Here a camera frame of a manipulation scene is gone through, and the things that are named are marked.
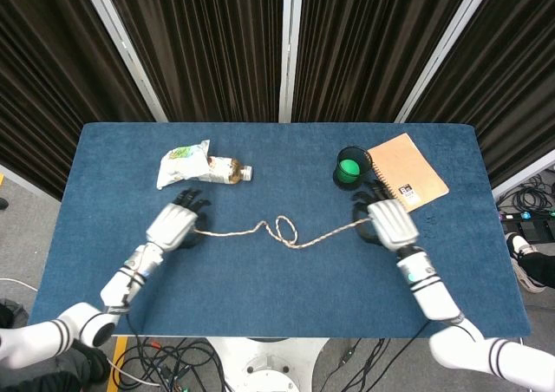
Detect plastic tea bottle white cap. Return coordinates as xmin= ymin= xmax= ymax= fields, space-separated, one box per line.
xmin=206 ymin=156 xmax=255 ymax=185

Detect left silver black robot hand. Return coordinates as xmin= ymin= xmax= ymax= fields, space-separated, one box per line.
xmin=145 ymin=187 xmax=213 ymax=253

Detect white and black sneaker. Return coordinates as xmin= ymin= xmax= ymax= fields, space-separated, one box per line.
xmin=505 ymin=231 xmax=548 ymax=293

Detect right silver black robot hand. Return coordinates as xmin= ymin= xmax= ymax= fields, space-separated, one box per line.
xmin=350 ymin=180 xmax=421 ymax=254

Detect spiral bound notebook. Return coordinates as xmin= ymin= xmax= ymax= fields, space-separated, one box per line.
xmin=366 ymin=132 xmax=450 ymax=213

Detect beige braided rope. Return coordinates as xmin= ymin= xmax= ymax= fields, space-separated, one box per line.
xmin=193 ymin=215 xmax=375 ymax=250

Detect white crumpled snack bag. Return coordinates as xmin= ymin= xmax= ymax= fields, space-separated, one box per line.
xmin=155 ymin=139 xmax=218 ymax=190

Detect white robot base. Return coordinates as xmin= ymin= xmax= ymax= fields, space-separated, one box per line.
xmin=206 ymin=335 xmax=331 ymax=392

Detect black power strip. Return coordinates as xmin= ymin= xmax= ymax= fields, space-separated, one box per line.
xmin=498 ymin=212 xmax=555 ymax=237

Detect dark curtain partition panel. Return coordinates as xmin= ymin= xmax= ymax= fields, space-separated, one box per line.
xmin=279 ymin=0 xmax=500 ymax=123
xmin=77 ymin=0 xmax=291 ymax=123
xmin=0 ymin=0 xmax=168 ymax=202
xmin=394 ymin=0 xmax=555 ymax=198

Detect green ball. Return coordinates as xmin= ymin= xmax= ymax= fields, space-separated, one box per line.
xmin=338 ymin=159 xmax=361 ymax=179

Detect tangled black floor cables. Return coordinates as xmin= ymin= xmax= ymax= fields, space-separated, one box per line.
xmin=108 ymin=335 xmax=231 ymax=392

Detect green and black cup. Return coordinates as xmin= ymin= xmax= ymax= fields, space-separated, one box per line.
xmin=332 ymin=146 xmax=374 ymax=193

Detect coiled black cables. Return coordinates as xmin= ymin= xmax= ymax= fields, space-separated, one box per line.
xmin=509 ymin=179 xmax=555 ymax=213

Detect blue table cloth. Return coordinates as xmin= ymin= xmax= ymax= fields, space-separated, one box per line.
xmin=28 ymin=121 xmax=533 ymax=340

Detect black trouser leg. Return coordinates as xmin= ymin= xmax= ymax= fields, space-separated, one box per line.
xmin=518 ymin=252 xmax=555 ymax=289

